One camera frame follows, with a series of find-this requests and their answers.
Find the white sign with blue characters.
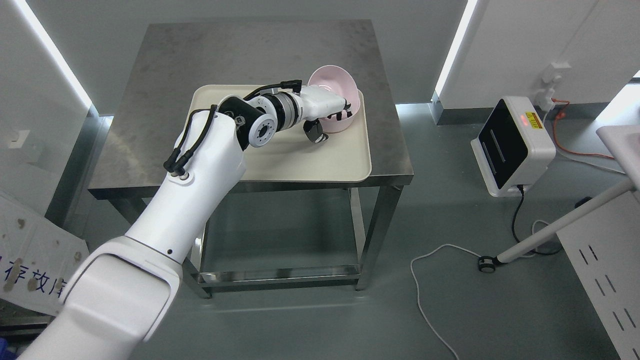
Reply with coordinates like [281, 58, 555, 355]
[0, 195, 89, 316]

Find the white wall socket plug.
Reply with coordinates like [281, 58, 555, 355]
[534, 61, 572, 113]

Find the black power cable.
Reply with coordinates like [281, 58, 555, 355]
[511, 184, 563, 256]

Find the stainless steel table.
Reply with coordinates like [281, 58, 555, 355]
[88, 20, 414, 299]

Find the orange cable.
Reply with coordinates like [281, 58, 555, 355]
[552, 100, 615, 160]

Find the beige plastic tray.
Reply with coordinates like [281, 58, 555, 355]
[186, 84, 372, 183]

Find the white perforated cabinet panel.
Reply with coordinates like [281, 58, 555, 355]
[557, 191, 640, 360]

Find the white floor cable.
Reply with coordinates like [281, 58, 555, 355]
[410, 219, 551, 360]

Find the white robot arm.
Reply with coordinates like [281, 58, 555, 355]
[19, 80, 310, 360]

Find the white and black box appliance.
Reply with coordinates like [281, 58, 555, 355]
[470, 95, 556, 198]

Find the pink bowl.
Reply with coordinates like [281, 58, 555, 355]
[306, 64, 361, 133]

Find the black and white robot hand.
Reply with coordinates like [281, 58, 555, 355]
[298, 85, 354, 144]

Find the white cart leg with caster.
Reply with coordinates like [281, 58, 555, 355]
[477, 178, 639, 273]

